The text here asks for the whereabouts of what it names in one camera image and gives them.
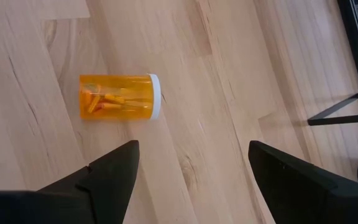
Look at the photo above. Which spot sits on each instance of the orange pill bottle white cap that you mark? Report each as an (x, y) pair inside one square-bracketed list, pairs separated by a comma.
[(117, 96)]

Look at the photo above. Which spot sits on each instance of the wooden shelf black metal legs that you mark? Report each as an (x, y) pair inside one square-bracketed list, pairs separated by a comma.
[(337, 119)]

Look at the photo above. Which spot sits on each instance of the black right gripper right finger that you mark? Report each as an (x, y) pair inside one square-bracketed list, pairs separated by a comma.
[(297, 193)]

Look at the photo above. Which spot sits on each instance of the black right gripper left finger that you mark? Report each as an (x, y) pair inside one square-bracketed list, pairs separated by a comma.
[(89, 196)]

